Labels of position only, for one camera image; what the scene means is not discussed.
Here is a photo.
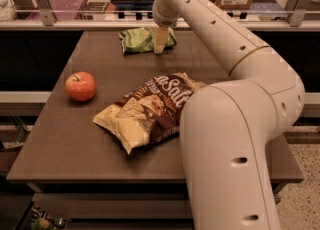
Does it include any purple plastic crate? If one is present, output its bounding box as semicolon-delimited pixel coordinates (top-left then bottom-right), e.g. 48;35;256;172
26;0;90;21

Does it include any right metal railing bracket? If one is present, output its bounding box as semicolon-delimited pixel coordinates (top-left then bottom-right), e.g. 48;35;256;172
286;0;311;27

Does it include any left metal railing bracket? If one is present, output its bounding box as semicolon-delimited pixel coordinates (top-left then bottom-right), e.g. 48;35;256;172
30;0;56;26

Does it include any red apple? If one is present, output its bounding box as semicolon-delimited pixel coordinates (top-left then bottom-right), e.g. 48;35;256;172
65;72;96;102

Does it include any green jalapeno chip bag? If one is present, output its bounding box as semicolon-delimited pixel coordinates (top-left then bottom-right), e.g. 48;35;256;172
119;27;177;54

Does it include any brown sea salt chip bag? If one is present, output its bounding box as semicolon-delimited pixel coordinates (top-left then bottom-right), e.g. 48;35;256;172
93;73;206;154

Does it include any brown table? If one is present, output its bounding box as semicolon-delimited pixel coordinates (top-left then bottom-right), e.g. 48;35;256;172
6;29;304;230

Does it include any metal railing bracket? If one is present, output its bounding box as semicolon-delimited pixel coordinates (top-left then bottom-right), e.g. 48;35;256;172
30;0;56;26
286;0;311;27

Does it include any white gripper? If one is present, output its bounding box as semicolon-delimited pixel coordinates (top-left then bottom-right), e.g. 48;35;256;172
152;0;180;54

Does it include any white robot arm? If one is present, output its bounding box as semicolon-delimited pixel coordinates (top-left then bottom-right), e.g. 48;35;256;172
153;0;305;230

